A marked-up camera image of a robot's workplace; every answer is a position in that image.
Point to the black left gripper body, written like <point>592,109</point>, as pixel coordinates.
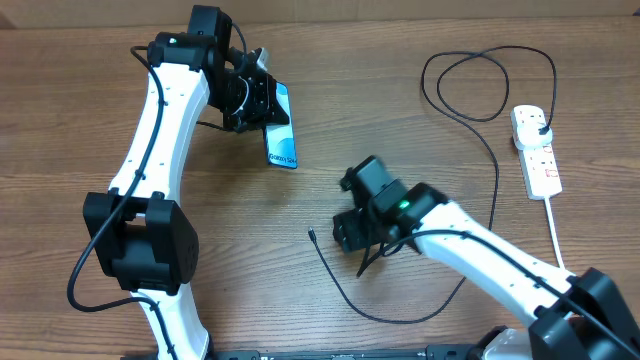
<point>234,99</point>

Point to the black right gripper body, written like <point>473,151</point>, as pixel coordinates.
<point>358,229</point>

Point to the blue Samsung Galaxy smartphone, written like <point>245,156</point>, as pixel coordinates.
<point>279,139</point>

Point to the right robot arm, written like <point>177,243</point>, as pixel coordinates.
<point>564,315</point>

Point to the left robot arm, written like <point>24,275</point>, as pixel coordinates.
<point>139,233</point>

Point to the white charger plug adapter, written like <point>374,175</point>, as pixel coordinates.
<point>531,136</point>

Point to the white power strip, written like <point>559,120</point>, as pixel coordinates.
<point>539,167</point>

